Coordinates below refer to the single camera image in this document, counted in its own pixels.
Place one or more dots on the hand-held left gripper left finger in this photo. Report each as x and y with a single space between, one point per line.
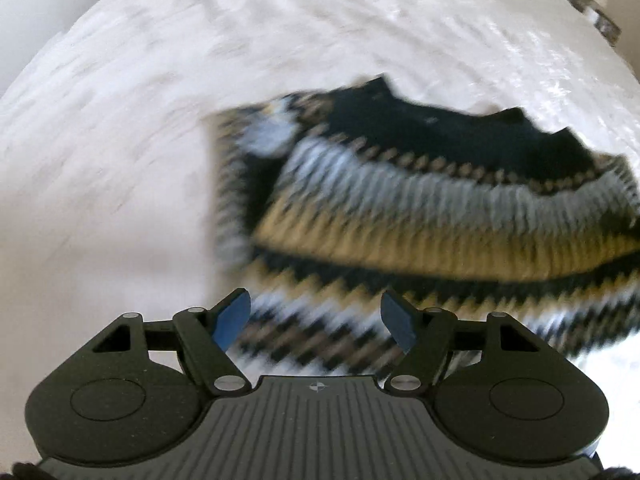
231 317

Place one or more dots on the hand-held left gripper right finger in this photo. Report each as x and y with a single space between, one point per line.
397 320

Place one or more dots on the patterned knit sweater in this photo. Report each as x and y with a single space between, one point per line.
425 200

